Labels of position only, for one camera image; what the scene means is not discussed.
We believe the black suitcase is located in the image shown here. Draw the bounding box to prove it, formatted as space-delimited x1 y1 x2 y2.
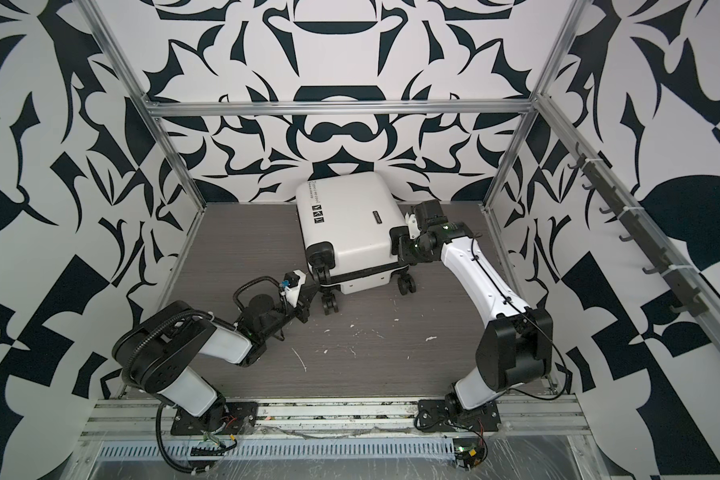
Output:
296 172 417 314

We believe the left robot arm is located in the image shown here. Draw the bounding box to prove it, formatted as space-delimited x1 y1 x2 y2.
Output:
112 270 320 475

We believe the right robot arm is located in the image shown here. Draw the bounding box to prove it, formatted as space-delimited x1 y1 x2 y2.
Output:
397 200 559 428

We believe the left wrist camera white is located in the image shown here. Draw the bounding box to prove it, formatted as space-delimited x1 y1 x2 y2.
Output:
281 270 306 308

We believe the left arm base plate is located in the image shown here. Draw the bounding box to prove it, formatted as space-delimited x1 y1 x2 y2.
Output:
170 401 259 436

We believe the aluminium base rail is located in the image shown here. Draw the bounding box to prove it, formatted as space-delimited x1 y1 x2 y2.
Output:
80 395 591 440

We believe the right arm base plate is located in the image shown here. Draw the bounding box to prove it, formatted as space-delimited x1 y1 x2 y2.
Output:
414 396 501 433

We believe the white slotted cable duct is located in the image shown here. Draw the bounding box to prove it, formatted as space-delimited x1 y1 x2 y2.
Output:
95 437 457 462

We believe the wall hook rack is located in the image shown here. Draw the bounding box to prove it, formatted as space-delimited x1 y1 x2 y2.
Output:
570 145 709 317

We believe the aluminium cage frame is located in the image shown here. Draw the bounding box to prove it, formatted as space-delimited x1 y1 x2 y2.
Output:
74 0 720 385

